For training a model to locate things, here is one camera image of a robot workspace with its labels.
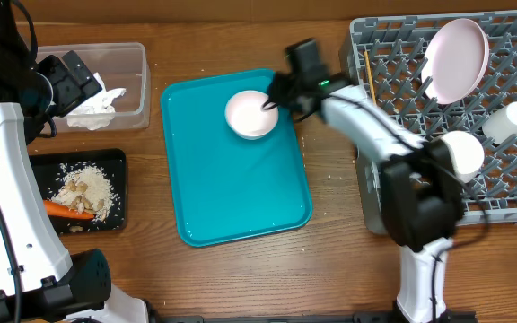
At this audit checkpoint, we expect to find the white napkin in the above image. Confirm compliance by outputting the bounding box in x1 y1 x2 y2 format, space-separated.
66 73 127 131

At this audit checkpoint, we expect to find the pink bowl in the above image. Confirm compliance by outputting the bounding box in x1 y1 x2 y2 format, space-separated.
225 90 279 140

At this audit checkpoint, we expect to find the wooden chopstick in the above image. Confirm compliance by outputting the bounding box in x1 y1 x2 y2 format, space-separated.
364 50 376 104

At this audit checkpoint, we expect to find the teal serving tray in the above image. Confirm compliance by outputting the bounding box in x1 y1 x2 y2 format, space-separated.
160 69 312 247

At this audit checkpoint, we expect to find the orange carrot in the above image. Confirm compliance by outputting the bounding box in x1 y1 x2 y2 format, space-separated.
43 200 94 221

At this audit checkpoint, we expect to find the pink round plate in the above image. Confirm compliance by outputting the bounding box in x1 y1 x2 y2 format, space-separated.
421 18 489 104

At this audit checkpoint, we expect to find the white bowl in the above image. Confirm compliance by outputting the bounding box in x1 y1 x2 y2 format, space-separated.
439 131 485 183

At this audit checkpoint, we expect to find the white upturned cup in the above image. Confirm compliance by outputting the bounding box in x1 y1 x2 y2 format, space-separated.
482 101 517 144

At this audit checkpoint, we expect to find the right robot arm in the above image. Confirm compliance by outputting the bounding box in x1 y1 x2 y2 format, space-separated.
266 73 474 322

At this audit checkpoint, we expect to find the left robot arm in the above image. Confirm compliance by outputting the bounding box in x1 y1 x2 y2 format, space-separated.
0 1 159 322

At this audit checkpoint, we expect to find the grey dishwasher rack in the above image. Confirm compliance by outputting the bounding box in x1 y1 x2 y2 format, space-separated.
339 10 517 223

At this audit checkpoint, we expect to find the clear plastic bin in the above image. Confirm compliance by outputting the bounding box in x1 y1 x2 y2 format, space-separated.
37 42 151 133

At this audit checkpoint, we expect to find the black plastic tray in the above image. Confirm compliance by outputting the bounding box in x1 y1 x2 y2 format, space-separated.
30 149 127 230

